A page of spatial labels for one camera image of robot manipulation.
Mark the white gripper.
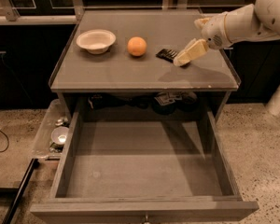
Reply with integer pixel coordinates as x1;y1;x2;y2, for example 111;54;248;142
173;12;232;66

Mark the black rxbar chocolate wrapper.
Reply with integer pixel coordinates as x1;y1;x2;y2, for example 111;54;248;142
156;49;190;67

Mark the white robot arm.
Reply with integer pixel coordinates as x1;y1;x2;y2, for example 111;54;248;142
174;0;280;66

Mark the open grey top drawer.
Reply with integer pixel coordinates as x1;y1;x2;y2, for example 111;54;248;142
31;99;259;224

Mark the orange fruit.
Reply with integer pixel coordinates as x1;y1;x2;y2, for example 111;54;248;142
127;36;147;57

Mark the grey wooden cabinet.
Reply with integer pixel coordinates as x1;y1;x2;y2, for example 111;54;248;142
49;9;240;117

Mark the white paper bowl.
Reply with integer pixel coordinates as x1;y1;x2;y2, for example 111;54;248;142
76;29;116;55

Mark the clear plastic storage bin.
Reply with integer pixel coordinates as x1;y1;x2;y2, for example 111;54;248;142
32;99;69;160

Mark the small white cup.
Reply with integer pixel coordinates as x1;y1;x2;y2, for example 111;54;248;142
51;126;69;145

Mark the black floor rail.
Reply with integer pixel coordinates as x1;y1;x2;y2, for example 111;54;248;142
2;159;39;224

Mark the black cable on floor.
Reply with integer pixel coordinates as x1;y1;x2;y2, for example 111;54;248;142
0;123;10;154

